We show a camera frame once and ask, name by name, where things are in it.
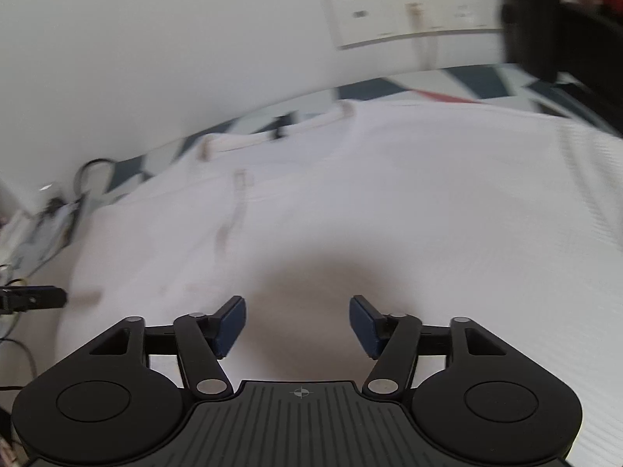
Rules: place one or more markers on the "white ribbed sweater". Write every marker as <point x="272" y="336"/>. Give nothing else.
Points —
<point x="389" y="204"/>

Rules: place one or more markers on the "black water bottle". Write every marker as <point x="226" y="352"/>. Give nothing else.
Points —
<point x="530" y="24"/>

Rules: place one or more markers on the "black box appliance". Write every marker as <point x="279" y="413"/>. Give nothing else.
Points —
<point x="598" y="58"/>

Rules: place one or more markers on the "white wall socket panel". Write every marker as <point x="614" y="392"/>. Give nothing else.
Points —
<point x="379" y="14"/>

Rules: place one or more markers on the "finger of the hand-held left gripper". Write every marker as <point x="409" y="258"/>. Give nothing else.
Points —
<point x="39" y="297"/>

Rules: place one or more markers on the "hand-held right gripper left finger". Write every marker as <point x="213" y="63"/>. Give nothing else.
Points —
<point x="231" y="326"/>

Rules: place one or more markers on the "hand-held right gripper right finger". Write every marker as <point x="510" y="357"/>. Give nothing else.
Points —
<point x="365" y="326"/>

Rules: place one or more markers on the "crumpled clear plastic bag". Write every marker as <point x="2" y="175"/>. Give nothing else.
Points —
<point x="39" y="238"/>

